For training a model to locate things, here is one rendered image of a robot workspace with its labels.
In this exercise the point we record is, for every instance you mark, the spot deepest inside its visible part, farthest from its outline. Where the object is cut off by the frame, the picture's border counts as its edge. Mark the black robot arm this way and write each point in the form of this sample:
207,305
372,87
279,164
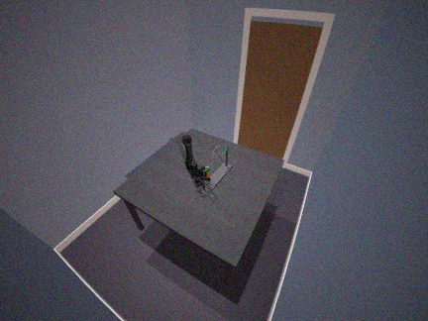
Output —
191,164

